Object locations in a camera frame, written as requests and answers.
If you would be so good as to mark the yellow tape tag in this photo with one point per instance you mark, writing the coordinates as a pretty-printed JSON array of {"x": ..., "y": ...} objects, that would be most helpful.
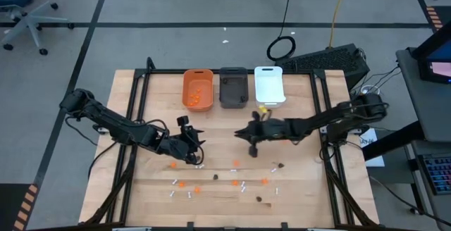
[{"x": 262, "y": 109}]

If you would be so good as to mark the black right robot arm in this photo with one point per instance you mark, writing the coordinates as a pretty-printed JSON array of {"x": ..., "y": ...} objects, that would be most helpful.
[{"x": 317, "y": 122}]

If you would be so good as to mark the black computer monitor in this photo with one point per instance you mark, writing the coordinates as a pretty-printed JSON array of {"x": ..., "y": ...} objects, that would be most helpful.
[{"x": 437, "y": 65}]

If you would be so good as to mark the black desk support beam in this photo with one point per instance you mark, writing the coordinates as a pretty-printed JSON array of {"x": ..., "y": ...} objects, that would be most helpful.
[{"x": 394, "y": 143}]

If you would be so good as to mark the power strip yellow plugs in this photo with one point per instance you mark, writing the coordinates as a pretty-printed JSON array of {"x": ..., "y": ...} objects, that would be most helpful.
[{"x": 365, "y": 90}]

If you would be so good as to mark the dark grey plastic bin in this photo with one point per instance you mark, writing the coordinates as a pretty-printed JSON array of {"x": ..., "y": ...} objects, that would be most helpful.
[{"x": 233, "y": 90}]

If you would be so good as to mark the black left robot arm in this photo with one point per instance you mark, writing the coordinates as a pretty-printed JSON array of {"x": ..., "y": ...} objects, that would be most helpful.
[{"x": 116, "y": 125}]

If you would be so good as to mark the orange plastic bin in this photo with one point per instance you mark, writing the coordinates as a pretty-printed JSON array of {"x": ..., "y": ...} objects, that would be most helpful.
[{"x": 202, "y": 81}]

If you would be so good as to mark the black hazard striped mat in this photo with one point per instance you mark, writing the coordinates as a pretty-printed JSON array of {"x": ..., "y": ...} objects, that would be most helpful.
[
  {"x": 14, "y": 203},
  {"x": 435, "y": 18}
]

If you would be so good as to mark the black aluminium table frame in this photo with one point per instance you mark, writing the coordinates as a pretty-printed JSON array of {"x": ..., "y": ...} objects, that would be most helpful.
[{"x": 165, "y": 71}]

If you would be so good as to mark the backlit computer keyboard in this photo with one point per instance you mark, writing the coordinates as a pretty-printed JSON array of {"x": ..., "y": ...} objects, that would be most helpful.
[{"x": 438, "y": 174}]

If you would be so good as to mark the white paper sheet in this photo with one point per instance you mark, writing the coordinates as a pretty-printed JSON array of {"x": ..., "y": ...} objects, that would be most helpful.
[{"x": 376, "y": 161}]

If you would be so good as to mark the black computer tower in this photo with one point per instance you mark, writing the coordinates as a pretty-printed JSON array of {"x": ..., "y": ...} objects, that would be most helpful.
[{"x": 324, "y": 62}]

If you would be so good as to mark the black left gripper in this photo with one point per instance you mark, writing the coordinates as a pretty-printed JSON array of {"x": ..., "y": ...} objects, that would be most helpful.
[{"x": 174, "y": 145}]

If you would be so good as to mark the white plastic bin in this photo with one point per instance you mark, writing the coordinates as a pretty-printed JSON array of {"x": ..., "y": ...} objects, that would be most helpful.
[{"x": 269, "y": 86}]

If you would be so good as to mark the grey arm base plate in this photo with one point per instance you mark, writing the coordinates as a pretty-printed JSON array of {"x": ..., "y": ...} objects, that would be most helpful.
[{"x": 102, "y": 129}]

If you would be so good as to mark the grey desk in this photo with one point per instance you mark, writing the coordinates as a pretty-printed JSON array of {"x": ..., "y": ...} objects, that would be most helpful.
[{"x": 423, "y": 118}]

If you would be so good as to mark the grey keyboard shelf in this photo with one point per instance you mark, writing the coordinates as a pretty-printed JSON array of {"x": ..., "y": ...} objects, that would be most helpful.
[{"x": 423, "y": 146}]

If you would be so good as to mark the office chair base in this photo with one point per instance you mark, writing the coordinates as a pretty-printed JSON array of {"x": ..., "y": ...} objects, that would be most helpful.
[{"x": 31, "y": 25}]

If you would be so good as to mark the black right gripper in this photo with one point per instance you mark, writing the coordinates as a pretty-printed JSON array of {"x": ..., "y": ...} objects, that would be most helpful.
[{"x": 271, "y": 130}]

